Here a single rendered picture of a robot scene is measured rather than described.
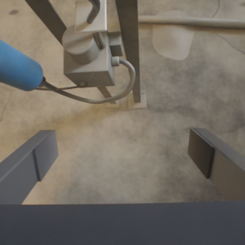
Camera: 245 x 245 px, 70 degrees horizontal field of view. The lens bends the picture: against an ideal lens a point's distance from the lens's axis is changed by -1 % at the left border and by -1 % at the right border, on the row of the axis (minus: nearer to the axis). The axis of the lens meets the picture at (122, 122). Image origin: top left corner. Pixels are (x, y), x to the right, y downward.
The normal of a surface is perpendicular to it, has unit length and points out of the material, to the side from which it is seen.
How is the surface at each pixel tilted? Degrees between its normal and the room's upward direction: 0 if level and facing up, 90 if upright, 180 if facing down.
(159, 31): 14
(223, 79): 0
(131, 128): 0
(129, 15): 90
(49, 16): 90
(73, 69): 0
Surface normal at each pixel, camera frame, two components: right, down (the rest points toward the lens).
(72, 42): -0.11, -0.11
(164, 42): -0.27, 0.04
